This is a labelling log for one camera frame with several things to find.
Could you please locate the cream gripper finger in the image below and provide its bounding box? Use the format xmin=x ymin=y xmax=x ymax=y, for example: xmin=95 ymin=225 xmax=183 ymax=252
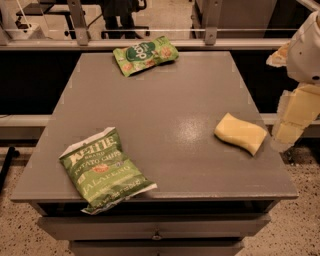
xmin=266 ymin=42 xmax=289 ymax=68
xmin=272 ymin=83 xmax=320 ymax=144

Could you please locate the yellow sponge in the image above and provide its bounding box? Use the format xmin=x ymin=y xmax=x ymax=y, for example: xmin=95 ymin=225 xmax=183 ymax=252
xmin=214 ymin=113 xmax=267 ymax=156

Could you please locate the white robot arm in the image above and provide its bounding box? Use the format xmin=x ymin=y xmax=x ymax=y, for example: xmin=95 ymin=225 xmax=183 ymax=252
xmin=266 ymin=11 xmax=320 ymax=150

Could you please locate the green jalapeno chip bag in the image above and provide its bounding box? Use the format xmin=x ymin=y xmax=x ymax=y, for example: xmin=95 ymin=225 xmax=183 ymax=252
xmin=59 ymin=127 xmax=157 ymax=215

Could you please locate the grey drawer cabinet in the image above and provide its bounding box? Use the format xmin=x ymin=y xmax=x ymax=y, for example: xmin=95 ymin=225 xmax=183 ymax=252
xmin=12 ymin=52 xmax=297 ymax=256

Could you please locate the green snack pouch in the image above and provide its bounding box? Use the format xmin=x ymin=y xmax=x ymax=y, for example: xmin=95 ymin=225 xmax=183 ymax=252
xmin=113 ymin=36 xmax=179 ymax=77

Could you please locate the black office chair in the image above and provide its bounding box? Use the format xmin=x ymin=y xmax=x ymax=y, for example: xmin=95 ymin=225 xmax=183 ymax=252
xmin=98 ymin=0 xmax=147 ymax=39

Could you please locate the round drawer knob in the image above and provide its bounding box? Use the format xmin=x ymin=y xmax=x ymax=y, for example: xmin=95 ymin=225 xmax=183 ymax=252
xmin=151 ymin=233 xmax=163 ymax=241

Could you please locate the black pole on floor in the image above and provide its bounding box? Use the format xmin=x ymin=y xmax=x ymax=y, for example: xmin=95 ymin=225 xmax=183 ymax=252
xmin=0 ymin=147 xmax=20 ymax=193

